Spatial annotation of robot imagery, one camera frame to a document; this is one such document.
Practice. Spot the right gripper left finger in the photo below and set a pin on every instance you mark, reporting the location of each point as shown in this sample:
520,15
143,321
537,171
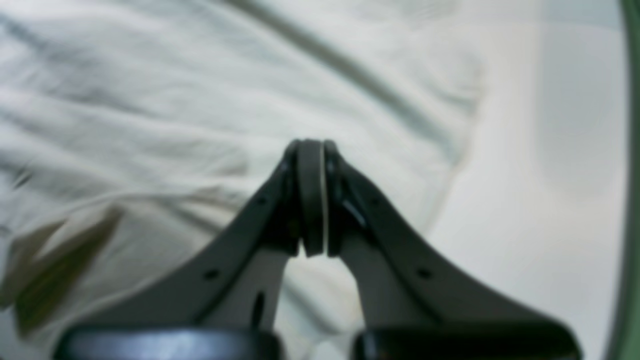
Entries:
221,304

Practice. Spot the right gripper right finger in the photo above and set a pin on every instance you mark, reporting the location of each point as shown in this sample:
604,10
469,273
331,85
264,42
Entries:
416,304

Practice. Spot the grey t-shirt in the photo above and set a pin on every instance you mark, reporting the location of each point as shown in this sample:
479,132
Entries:
133,131

